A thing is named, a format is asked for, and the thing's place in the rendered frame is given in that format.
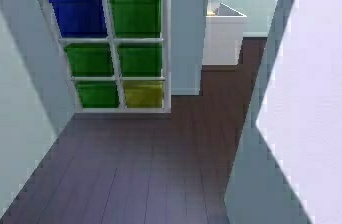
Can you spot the yellow storage bin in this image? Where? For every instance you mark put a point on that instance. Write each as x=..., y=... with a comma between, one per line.
x=144, y=95

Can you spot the green storage bin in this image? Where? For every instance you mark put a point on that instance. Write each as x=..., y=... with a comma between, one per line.
x=90, y=60
x=98, y=95
x=141, y=60
x=137, y=16

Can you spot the white cabinet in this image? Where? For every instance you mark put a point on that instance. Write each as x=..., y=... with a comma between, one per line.
x=222, y=40

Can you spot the white cube shelf unit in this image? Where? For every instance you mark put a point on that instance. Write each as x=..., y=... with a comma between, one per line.
x=115, y=41

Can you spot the blue storage bin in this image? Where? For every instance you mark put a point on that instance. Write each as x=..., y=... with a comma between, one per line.
x=79, y=16

